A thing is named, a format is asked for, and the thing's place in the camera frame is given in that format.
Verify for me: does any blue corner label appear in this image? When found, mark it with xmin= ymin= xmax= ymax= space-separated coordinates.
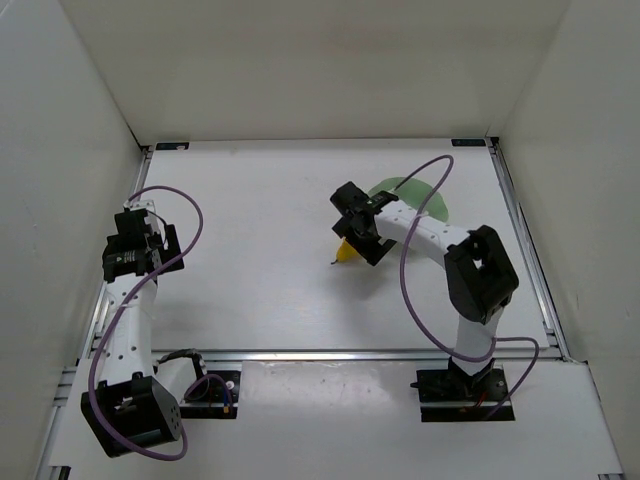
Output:
xmin=155 ymin=142 xmax=190 ymax=151
xmin=451 ymin=138 xmax=486 ymax=148

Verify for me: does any green glass fruit bowl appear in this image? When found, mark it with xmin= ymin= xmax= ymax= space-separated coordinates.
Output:
xmin=367 ymin=177 xmax=449 ymax=222

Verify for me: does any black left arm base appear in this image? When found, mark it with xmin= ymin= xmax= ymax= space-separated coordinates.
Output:
xmin=154 ymin=349 xmax=241 ymax=420

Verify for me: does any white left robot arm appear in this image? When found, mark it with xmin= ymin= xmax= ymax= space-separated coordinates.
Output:
xmin=80 ymin=200 xmax=182 ymax=461

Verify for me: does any right blue corner label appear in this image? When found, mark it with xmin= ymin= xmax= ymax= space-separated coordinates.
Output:
xmin=451 ymin=138 xmax=486 ymax=148

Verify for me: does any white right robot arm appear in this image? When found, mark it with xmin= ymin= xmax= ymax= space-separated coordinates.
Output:
xmin=330 ymin=182 xmax=519 ymax=382

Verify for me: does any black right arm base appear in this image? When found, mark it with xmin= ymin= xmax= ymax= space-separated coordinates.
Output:
xmin=410 ymin=366 xmax=515 ymax=423

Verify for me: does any yellow fake pear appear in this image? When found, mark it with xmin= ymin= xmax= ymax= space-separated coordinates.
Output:
xmin=331 ymin=239 xmax=361 ymax=265

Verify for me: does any aluminium front frame rail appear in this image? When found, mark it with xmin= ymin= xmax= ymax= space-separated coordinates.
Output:
xmin=149 ymin=349 xmax=571 ymax=364

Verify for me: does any left blue corner label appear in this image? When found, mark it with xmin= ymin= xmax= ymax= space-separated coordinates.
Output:
xmin=155 ymin=142 xmax=190 ymax=151

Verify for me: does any aluminium side frame rail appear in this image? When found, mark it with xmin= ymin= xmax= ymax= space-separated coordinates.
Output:
xmin=31 ymin=144 xmax=155 ymax=479

